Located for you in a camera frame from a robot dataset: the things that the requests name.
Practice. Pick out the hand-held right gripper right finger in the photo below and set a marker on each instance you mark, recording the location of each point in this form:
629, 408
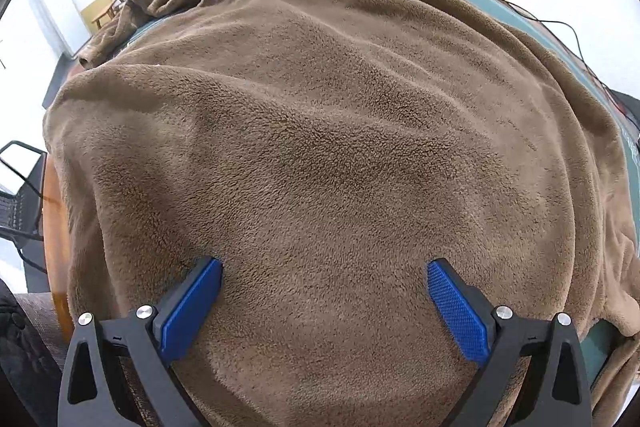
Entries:
457, 312

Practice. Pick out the dark cloth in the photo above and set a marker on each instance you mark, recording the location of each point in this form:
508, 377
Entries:
15, 332

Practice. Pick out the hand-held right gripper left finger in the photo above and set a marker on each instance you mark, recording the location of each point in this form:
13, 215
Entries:
192, 307

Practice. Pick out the black mesh chair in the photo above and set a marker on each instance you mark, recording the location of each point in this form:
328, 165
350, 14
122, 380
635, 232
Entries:
15, 212

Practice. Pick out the yellow board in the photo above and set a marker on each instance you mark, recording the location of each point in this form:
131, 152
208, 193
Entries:
97, 12

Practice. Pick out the brown fleece pants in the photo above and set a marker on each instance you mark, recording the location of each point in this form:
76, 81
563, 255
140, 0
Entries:
320, 132

